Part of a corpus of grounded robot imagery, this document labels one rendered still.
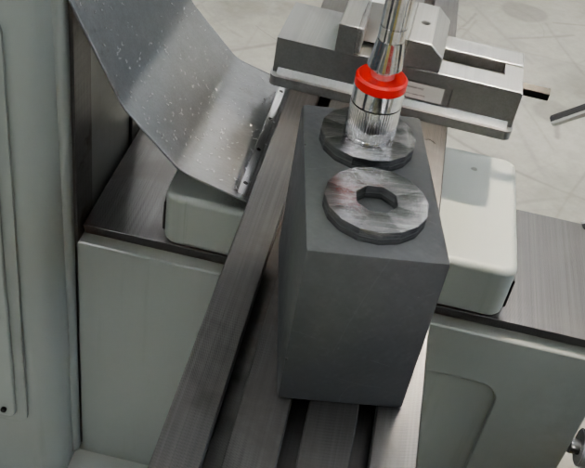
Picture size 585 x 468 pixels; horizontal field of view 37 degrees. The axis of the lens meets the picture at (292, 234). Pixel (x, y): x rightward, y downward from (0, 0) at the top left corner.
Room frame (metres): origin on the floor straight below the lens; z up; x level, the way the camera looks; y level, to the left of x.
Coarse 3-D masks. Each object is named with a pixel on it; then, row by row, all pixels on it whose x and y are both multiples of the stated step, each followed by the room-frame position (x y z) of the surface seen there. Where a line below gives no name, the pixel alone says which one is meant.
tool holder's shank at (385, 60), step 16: (400, 0) 0.69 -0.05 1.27; (384, 16) 0.69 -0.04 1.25; (400, 16) 0.69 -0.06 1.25; (384, 32) 0.69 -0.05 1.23; (400, 32) 0.69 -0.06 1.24; (384, 48) 0.69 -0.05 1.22; (400, 48) 0.69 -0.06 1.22; (368, 64) 0.69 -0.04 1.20; (384, 64) 0.68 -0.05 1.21; (400, 64) 0.69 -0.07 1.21; (384, 80) 0.69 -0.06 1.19
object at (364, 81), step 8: (360, 72) 0.69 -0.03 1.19; (368, 72) 0.70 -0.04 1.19; (400, 72) 0.71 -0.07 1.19; (360, 80) 0.68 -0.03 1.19; (368, 80) 0.68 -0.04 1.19; (376, 80) 0.69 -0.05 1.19; (392, 80) 0.69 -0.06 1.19; (400, 80) 0.69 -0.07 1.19; (360, 88) 0.68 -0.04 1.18; (368, 88) 0.68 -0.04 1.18; (376, 88) 0.67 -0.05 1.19; (384, 88) 0.68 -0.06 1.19; (392, 88) 0.68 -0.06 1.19; (400, 88) 0.68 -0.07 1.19; (376, 96) 0.67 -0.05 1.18; (384, 96) 0.67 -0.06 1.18; (392, 96) 0.68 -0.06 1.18; (400, 96) 0.68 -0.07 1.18
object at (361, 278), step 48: (336, 144) 0.67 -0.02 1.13; (288, 192) 0.74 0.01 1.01; (336, 192) 0.60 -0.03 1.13; (384, 192) 0.62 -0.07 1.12; (432, 192) 0.64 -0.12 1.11; (288, 240) 0.66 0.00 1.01; (336, 240) 0.55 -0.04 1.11; (384, 240) 0.56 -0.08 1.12; (432, 240) 0.57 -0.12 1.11; (288, 288) 0.59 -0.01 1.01; (336, 288) 0.54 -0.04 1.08; (384, 288) 0.54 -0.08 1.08; (432, 288) 0.55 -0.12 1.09; (288, 336) 0.54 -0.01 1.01; (336, 336) 0.54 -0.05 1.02; (384, 336) 0.54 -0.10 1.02; (288, 384) 0.53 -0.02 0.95; (336, 384) 0.54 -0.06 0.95; (384, 384) 0.54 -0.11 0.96
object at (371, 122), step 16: (352, 96) 0.69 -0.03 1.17; (368, 96) 0.68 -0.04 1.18; (352, 112) 0.68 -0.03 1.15; (368, 112) 0.67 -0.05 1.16; (384, 112) 0.68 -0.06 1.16; (352, 128) 0.68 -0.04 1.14; (368, 128) 0.67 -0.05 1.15; (384, 128) 0.68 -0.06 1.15; (368, 144) 0.67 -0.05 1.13; (384, 144) 0.68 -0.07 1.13
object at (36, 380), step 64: (0, 0) 0.90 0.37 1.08; (64, 0) 0.93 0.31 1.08; (0, 64) 0.89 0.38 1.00; (64, 64) 0.93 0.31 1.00; (0, 128) 0.89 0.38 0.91; (64, 128) 0.92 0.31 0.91; (128, 128) 1.17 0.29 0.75; (0, 192) 0.89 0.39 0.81; (64, 192) 0.92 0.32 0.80; (0, 256) 0.88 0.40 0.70; (64, 256) 0.92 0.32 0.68; (0, 320) 0.88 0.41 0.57; (64, 320) 0.91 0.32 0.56; (0, 384) 0.87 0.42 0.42; (64, 384) 0.91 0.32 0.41; (0, 448) 0.87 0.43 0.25; (64, 448) 0.89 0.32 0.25
